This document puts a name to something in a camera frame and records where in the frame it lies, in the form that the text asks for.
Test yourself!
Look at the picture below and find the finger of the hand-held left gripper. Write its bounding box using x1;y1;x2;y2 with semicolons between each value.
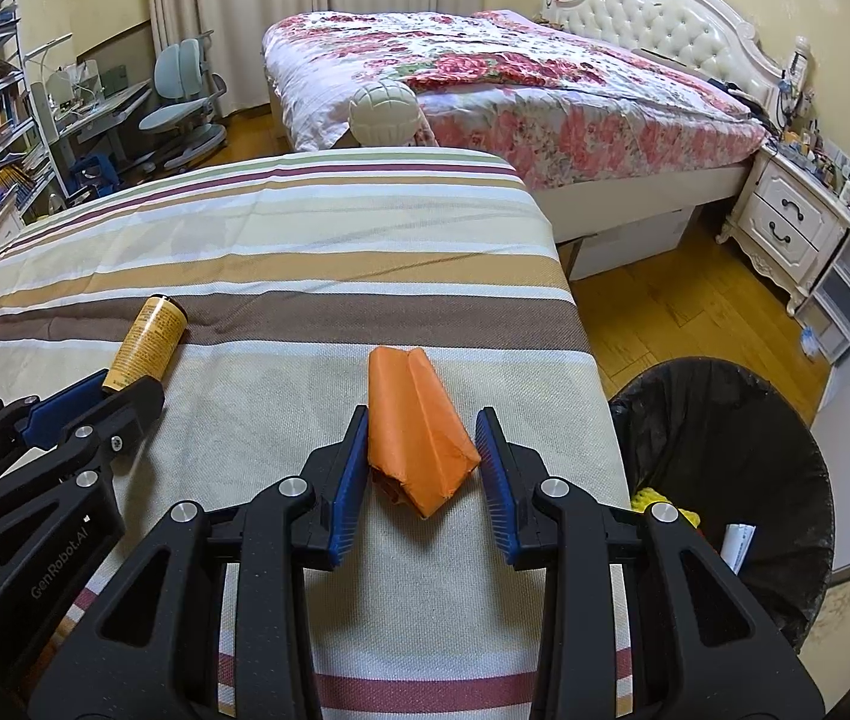
0;367;109;445
0;376;166;533

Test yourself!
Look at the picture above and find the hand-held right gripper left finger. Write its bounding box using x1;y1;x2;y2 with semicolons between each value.
31;405;372;720

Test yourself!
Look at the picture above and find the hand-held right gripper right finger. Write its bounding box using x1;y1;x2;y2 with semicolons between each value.
474;406;824;720

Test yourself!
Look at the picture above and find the yellow bottle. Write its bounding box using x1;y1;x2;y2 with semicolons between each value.
101;295;188;393

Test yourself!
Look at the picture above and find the orange packet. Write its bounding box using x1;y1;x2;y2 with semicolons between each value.
367;345;483;519

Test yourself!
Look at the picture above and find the yellow foam net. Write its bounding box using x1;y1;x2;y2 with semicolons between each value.
630;487;701;534

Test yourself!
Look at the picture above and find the black trash bin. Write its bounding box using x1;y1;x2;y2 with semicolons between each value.
608;358;836;655

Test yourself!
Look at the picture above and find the white tube with blue print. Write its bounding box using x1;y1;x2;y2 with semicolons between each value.
720;521;758;575

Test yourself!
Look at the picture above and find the striped bed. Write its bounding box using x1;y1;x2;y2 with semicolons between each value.
0;148;636;720

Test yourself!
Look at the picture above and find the white storage box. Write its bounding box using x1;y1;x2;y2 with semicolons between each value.
567;205;689;283

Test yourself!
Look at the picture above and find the grey study desk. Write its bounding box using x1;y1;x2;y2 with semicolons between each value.
23;37;154;190

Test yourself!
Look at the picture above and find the grey blue desk chair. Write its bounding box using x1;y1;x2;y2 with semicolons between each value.
137;29;230;170

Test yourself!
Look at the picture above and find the white ribbed bedpost ball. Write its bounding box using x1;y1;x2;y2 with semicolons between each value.
349;82;419;148

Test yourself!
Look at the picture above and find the clear plastic drawer unit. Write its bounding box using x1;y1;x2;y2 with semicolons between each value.
800;228;850;365

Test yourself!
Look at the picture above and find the white nightstand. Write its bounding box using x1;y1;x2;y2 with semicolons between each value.
717;142;850;317

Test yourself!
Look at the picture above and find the floral quilt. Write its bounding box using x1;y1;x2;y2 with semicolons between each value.
261;9;772;193

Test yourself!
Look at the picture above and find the dark clothes pile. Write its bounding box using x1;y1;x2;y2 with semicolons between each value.
709;78;772;122

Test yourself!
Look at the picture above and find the clutter of small items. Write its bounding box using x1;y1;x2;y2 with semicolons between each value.
770;36;850;200

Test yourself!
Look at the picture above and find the white tufted bed frame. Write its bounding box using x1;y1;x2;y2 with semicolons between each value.
266;0;803;283

